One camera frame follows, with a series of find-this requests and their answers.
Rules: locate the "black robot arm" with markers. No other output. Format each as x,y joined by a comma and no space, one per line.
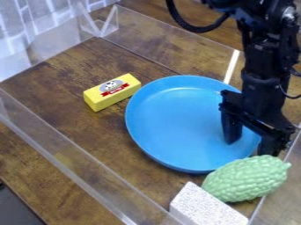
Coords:
269,28

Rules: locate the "clear acrylic enclosure wall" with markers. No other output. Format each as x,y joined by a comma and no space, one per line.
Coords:
68,158

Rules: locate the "white speckled foam block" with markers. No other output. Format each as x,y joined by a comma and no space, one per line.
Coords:
198,208

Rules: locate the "green bumpy gourd toy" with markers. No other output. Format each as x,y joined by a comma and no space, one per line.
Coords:
246,179

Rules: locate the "blue round tray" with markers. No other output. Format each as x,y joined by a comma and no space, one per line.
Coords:
174,123

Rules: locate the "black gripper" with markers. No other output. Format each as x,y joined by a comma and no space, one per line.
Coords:
256,110

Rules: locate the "yellow butter box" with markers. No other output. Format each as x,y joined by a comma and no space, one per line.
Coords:
111,92

